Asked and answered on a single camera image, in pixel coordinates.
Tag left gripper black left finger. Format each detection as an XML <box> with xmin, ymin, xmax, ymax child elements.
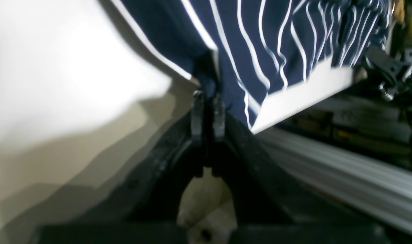
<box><xmin>34</xmin><ymin>90</ymin><xmax>205</xmax><ymax>244</ymax></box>

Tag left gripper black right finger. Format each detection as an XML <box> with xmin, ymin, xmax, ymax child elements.
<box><xmin>211</xmin><ymin>94</ymin><xmax>390</xmax><ymax>244</ymax></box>

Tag navy white striped t-shirt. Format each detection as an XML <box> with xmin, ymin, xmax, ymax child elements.
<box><xmin>113</xmin><ymin>0</ymin><xmax>391</xmax><ymax>128</ymax></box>

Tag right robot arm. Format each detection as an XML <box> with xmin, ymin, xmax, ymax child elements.
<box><xmin>363</xmin><ymin>46</ymin><xmax>412</xmax><ymax>113</ymax></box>

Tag aluminium table frame rail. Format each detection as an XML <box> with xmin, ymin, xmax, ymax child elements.
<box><xmin>256</xmin><ymin>128</ymin><xmax>412</xmax><ymax>235</ymax></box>

